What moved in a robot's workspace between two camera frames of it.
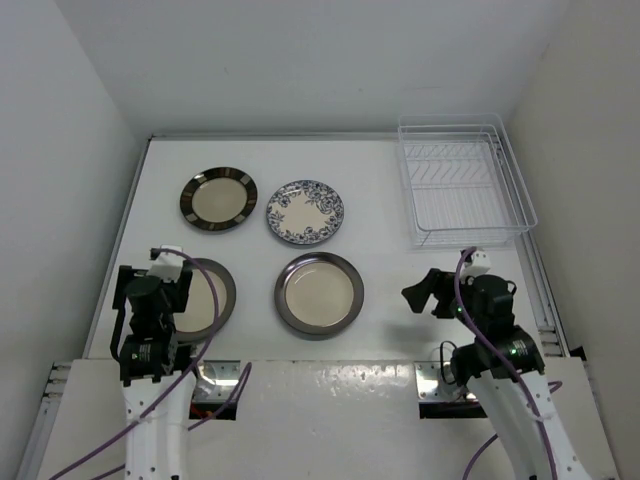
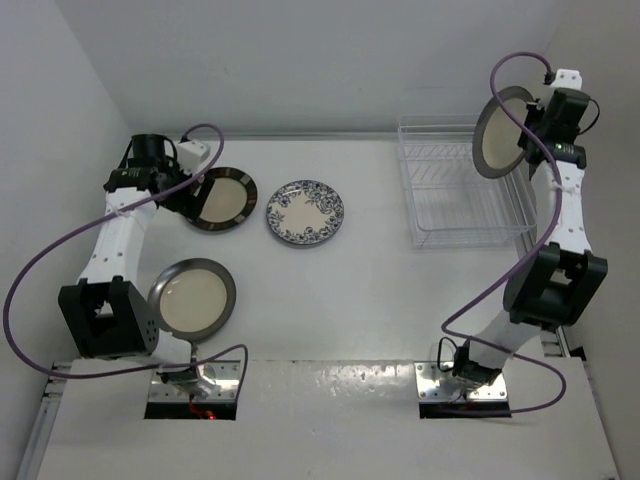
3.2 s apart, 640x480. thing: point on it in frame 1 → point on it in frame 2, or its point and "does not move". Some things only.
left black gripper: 177,290 → 185,203
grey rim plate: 319,292 → 496,138
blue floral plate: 304,212 does not move
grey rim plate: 195,324 does not move
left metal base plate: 219,379 does not move
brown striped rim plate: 217,199 does not move
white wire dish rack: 465,185 does not move
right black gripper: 416,295 → 535,110
